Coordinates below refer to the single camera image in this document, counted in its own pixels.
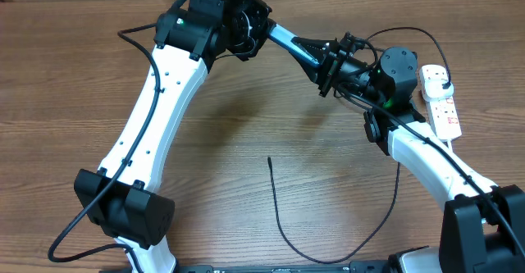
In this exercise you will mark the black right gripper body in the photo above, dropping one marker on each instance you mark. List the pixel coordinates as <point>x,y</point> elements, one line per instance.
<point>346,71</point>

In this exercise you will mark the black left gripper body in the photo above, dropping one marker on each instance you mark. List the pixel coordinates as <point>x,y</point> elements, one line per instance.
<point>249,25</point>

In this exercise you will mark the blue-screen smartphone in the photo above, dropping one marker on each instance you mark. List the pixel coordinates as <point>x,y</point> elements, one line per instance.
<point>284,38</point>

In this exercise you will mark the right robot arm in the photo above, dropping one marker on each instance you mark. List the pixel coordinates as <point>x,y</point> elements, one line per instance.
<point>483,224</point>

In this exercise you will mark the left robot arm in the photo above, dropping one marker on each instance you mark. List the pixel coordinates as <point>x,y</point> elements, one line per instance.
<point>122,196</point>

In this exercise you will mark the white charger plug adapter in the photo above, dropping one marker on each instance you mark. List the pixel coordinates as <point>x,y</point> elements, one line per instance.
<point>434,90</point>

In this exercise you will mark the white power strip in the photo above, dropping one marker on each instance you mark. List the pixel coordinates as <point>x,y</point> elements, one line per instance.
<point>443,115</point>

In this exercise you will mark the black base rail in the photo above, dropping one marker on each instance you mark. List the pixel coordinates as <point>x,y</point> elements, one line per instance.
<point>279,269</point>

